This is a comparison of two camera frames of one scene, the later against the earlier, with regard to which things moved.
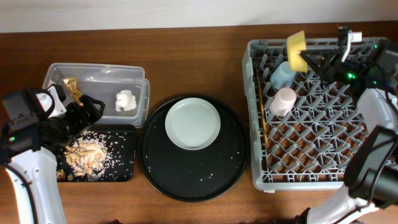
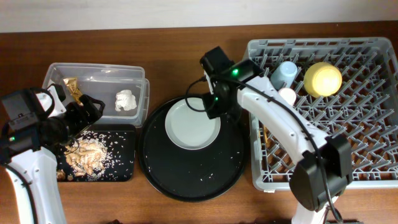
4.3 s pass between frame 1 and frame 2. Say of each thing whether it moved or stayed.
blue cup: stayed
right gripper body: moved
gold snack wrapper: stayed
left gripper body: stayed
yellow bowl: moved
